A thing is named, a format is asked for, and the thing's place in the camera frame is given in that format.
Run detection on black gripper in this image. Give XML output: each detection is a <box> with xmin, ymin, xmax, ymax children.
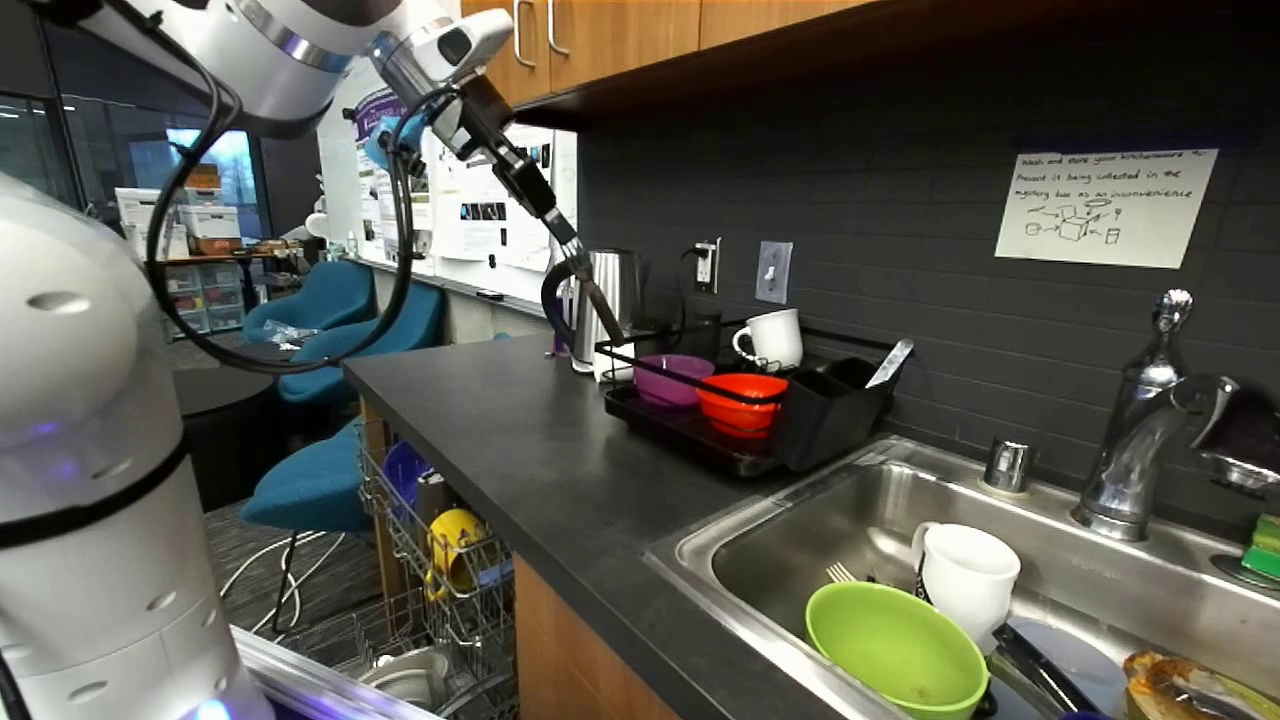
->
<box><xmin>461</xmin><ymin>76</ymin><xmax>582</xmax><ymax>244</ymax></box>

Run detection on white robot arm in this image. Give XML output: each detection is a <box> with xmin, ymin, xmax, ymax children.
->
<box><xmin>0</xmin><ymin>0</ymin><xmax>556</xmax><ymax>720</ymax></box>

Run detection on chrome sink stopper knob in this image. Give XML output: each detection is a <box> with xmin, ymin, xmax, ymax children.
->
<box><xmin>986</xmin><ymin>440</ymin><xmax>1032</xmax><ymax>491</ymax></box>

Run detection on white mug in sink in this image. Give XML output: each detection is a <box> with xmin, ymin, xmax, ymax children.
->
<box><xmin>914</xmin><ymin>523</ymin><xmax>1019</xmax><ymax>649</ymax></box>

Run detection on stainless steel sink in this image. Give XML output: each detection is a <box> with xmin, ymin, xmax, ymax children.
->
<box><xmin>651</xmin><ymin>434</ymin><xmax>1280</xmax><ymax>720</ymax></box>

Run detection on wooden upper cabinets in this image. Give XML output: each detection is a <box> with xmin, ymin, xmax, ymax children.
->
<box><xmin>461</xmin><ymin>0</ymin><xmax>1278</xmax><ymax>129</ymax></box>

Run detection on whiteboard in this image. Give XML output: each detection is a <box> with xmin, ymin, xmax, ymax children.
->
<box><xmin>318</xmin><ymin>0</ymin><xmax>576</xmax><ymax>310</ymax></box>

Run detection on stainless electric kettle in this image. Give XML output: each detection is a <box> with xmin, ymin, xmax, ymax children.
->
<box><xmin>540</xmin><ymin>253</ymin><xmax>636</xmax><ymax>376</ymax></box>

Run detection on purple bowl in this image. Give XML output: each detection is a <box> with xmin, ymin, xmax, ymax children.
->
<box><xmin>631</xmin><ymin>350</ymin><xmax>718</xmax><ymax>409</ymax></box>

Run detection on blue cup in dishwasher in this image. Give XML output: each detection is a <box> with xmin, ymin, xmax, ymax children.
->
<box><xmin>385</xmin><ymin>444</ymin><xmax>428</xmax><ymax>508</ymax></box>

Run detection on white mug on rack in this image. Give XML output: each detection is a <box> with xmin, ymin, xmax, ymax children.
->
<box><xmin>731</xmin><ymin>306</ymin><xmax>806</xmax><ymax>371</ymax></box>

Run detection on red bowl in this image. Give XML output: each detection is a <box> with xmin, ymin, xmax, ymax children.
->
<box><xmin>695</xmin><ymin>371</ymin><xmax>788</xmax><ymax>440</ymax></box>

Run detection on teal armchair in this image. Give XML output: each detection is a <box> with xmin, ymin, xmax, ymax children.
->
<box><xmin>239</xmin><ymin>421</ymin><xmax>370</xmax><ymax>531</ymax></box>

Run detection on yellow mug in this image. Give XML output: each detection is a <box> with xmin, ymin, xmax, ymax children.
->
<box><xmin>425</xmin><ymin>508</ymin><xmax>485</xmax><ymax>600</ymax></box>

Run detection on black utensil caddy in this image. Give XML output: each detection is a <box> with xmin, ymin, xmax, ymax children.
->
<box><xmin>773</xmin><ymin>357</ymin><xmax>893</xmax><ymax>471</ymax></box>

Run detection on black dish rack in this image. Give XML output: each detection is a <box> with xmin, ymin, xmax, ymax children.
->
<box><xmin>605</xmin><ymin>326</ymin><xmax>896</xmax><ymax>480</ymax></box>

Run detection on dishwasher upper rack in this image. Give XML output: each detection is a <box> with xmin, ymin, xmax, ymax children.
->
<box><xmin>361</xmin><ymin>459</ymin><xmax>512</xmax><ymax>661</ymax></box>

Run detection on white paper note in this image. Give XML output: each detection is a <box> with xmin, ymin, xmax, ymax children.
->
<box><xmin>998</xmin><ymin>149</ymin><xmax>1215</xmax><ymax>273</ymax></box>

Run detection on green bowl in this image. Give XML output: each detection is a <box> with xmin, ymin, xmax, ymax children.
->
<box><xmin>806</xmin><ymin>580</ymin><xmax>987</xmax><ymax>720</ymax></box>

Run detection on chrome faucet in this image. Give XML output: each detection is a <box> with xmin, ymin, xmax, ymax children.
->
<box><xmin>1073</xmin><ymin>284</ymin><xmax>1240</xmax><ymax>539</ymax></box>

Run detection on brown glazed dish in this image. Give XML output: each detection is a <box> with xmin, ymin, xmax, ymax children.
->
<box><xmin>1123</xmin><ymin>651</ymin><xmax>1280</xmax><ymax>720</ymax></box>

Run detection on green sponge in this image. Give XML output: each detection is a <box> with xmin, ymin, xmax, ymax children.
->
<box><xmin>1240</xmin><ymin>515</ymin><xmax>1280</xmax><ymax>580</ymax></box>

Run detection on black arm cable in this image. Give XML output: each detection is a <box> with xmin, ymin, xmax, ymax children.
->
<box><xmin>140</xmin><ymin>62</ymin><xmax>466</xmax><ymax>376</ymax></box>

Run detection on wall power outlet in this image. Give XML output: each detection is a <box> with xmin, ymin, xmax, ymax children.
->
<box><xmin>693</xmin><ymin>235</ymin><xmax>720</xmax><ymax>292</ymax></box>

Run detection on white light switch plate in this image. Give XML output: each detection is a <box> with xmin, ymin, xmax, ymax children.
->
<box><xmin>755</xmin><ymin>239</ymin><xmax>792</xmax><ymax>305</ymax></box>

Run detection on white power cord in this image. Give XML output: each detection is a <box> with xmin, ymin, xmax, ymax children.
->
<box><xmin>218</xmin><ymin>523</ymin><xmax>338</xmax><ymax>639</ymax></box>

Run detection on aluminium rail with blue end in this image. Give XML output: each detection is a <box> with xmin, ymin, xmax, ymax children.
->
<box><xmin>233</xmin><ymin>626</ymin><xmax>441</xmax><ymax>720</ymax></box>

